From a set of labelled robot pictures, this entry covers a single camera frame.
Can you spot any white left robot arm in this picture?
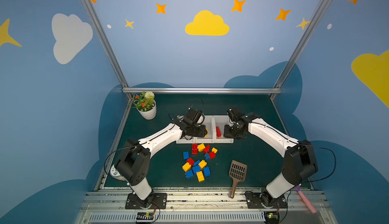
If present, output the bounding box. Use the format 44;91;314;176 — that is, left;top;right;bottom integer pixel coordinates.
113;108;207;203

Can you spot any red tall lego brick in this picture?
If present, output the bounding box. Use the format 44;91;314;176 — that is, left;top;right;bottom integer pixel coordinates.
191;144;198;155

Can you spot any green plant with flowers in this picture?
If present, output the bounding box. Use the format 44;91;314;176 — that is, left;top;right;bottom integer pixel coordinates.
133;91;156;112

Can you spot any aluminium left frame post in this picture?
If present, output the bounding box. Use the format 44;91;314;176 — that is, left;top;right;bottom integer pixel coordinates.
81;0;129;89

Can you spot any white middle sorting bin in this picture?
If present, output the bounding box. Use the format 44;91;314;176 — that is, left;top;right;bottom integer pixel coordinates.
194;115;216;144

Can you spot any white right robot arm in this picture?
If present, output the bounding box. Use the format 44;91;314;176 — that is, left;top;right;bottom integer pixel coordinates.
224;106;319;204

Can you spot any red lego beside yellow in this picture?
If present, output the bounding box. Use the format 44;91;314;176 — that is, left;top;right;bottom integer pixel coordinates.
203;145;210;154

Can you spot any red lego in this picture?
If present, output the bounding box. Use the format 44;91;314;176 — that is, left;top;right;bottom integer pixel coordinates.
203;145;210;154
216;126;222;138

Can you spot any blue lego brick right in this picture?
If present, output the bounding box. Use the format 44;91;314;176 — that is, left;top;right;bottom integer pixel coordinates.
203;167;210;176

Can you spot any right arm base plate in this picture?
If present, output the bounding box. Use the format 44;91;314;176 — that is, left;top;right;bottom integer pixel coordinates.
244;191;288;209

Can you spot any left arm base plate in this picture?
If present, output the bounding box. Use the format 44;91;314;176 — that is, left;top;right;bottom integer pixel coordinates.
125;192;167;210

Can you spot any blue small lego brick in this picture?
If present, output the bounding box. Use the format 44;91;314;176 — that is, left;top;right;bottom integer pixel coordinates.
183;151;189;160

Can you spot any purple pink spatula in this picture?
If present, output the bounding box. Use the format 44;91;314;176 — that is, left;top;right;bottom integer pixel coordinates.
294;185;317;214

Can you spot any circuit board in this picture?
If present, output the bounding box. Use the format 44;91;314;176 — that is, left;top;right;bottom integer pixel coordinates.
264;212;280;224
135;212;155;223

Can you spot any round tape roll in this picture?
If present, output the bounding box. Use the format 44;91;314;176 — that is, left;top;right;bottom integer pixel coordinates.
109;164;126;182

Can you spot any aluminium frame post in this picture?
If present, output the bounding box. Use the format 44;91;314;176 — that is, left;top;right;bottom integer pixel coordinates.
270;0;332;101
81;0;129;89

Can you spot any white right sorting bin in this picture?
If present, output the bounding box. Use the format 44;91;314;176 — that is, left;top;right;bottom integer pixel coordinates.
211;115;234;144

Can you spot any blue lego brick left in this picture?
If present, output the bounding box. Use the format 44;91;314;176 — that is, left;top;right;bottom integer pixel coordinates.
185;170;194;178

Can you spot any right circuit board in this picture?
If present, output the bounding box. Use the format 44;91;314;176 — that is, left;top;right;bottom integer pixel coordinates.
264;212;280;224

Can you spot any white flower pot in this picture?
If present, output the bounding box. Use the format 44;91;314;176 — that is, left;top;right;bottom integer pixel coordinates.
137;100;157;120

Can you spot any aluminium right frame post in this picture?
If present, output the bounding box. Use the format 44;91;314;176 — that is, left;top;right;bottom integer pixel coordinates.
270;0;332;101

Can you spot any brown slotted scoop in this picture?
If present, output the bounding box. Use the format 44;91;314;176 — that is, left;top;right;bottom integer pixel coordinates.
229;160;247;199

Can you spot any red lego brick small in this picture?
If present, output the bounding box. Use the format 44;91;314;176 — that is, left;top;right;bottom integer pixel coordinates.
208;152;216;159

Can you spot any blue lego brick centre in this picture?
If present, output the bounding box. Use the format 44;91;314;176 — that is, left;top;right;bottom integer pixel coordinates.
192;160;202;174

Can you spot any yellow large lego brick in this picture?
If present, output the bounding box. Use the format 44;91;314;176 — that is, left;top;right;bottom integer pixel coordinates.
198;144;206;152

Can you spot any left circuit board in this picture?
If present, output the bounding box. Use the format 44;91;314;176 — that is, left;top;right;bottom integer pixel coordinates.
135;212;155;223

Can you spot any aluminium back frame bar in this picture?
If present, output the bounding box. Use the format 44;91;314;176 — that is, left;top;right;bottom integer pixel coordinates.
122;87;282;94

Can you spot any yellow flat lego brick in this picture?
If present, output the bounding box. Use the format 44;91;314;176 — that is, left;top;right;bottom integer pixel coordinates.
196;171;205;183

